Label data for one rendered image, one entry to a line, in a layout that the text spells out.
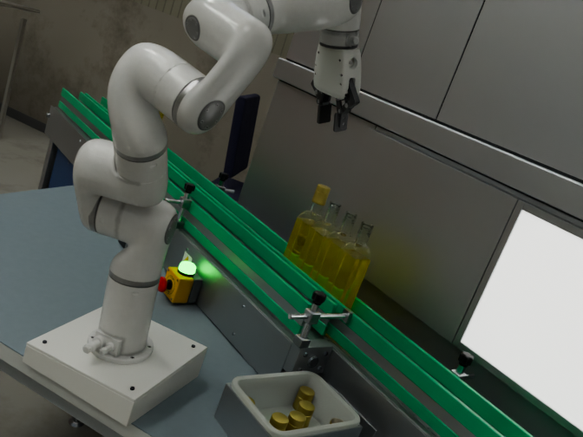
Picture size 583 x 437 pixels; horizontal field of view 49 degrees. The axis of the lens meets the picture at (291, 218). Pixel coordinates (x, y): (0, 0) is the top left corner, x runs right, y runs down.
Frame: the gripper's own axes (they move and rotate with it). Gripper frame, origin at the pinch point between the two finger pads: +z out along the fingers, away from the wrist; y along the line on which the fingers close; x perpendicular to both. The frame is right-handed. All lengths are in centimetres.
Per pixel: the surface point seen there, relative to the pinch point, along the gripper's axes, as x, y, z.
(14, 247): 55, 55, 43
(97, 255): 35, 53, 50
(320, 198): -7.1, 10.4, 24.8
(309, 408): 21, -25, 49
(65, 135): 15, 143, 50
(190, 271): 20, 27, 46
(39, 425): 54, 75, 123
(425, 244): -19.0, -13.9, 28.5
